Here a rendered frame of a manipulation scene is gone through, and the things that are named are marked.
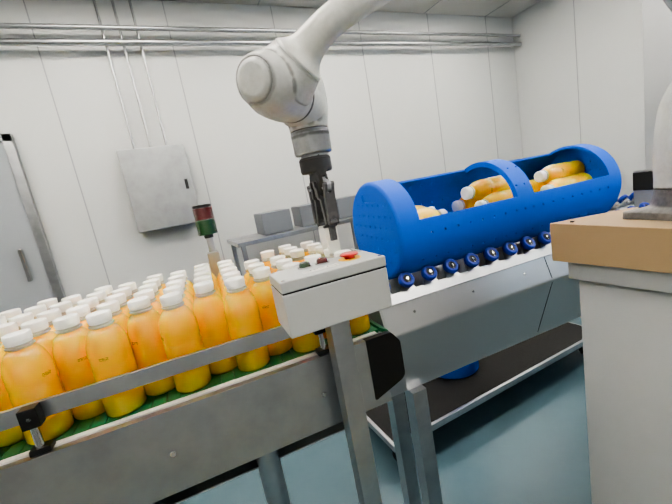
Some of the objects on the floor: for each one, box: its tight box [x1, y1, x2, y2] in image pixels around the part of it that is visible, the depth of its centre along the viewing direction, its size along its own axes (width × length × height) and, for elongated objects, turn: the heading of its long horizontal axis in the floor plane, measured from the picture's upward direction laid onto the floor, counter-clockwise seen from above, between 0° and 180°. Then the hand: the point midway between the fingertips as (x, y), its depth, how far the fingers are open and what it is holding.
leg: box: [387, 392, 422, 504], centre depth 122 cm, size 6×6×63 cm
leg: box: [405, 385, 443, 504], centre depth 109 cm, size 6×6×63 cm
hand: (329, 240), depth 86 cm, fingers closed on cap, 4 cm apart
